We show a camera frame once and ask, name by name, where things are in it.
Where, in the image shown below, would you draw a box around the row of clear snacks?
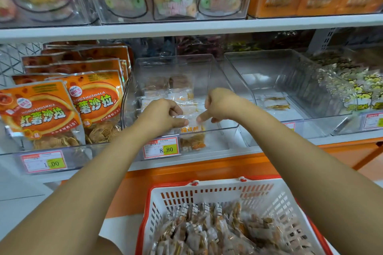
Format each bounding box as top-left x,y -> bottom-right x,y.
139,74 -> 207,152

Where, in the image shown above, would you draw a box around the person's left forearm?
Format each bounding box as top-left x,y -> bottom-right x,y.
0,126 -> 159,255

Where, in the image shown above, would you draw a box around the pile of small brown snacks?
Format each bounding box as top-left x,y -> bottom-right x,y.
150,201 -> 312,255

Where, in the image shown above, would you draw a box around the orange shelf base panel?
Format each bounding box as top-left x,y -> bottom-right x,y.
60,137 -> 383,218

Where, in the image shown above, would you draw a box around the white wire mesh panel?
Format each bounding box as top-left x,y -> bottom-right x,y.
0,41 -> 44,85

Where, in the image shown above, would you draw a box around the person's right hand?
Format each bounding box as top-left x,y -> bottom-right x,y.
196,87 -> 255,124

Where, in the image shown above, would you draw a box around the yellow hamster snack packets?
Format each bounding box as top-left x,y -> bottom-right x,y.
311,51 -> 383,112

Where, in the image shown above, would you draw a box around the white snack shelf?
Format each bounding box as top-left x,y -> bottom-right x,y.
0,0 -> 383,184

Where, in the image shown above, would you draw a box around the white red-rimmed shopping basket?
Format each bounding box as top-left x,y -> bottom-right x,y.
135,175 -> 333,255

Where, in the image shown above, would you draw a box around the person's left hand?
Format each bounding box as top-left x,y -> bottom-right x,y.
133,98 -> 189,140

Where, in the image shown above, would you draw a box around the person's right forearm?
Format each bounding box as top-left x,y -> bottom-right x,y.
239,102 -> 383,255

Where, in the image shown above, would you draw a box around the stack of orange packets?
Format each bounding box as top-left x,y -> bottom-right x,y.
0,41 -> 134,150

